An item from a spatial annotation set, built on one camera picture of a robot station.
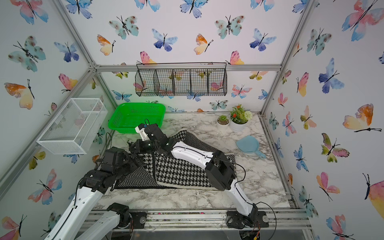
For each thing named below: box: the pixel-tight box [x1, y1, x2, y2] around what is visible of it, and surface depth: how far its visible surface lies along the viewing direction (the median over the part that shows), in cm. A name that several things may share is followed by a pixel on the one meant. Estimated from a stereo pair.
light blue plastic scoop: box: [236, 135, 267, 159], surface depth 107 cm
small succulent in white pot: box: [216, 114, 231, 131], surface depth 106 cm
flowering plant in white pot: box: [229, 104, 253, 132], surface depth 101 cm
